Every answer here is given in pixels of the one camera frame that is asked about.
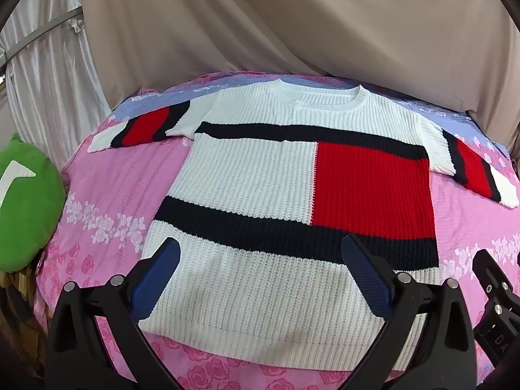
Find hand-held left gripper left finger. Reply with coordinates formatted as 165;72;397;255
46;238;182;390

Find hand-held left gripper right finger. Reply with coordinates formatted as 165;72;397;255
341;233;477;390

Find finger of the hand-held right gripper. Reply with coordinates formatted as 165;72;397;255
472;248;520;313

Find white red navy knit sweater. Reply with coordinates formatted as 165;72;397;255
86;79;520;372

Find pink floral bedsheet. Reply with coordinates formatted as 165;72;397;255
34;71;520;390

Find green plush cushion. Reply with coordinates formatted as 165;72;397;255
0;133;66;273

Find brown woven mat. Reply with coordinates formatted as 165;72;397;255
0;268;41;374

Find white satin curtain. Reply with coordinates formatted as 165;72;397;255
0;0;112;171

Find beige draped cloth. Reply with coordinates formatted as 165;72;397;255
79;0;520;155

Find grey strap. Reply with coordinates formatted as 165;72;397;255
4;10;82;59

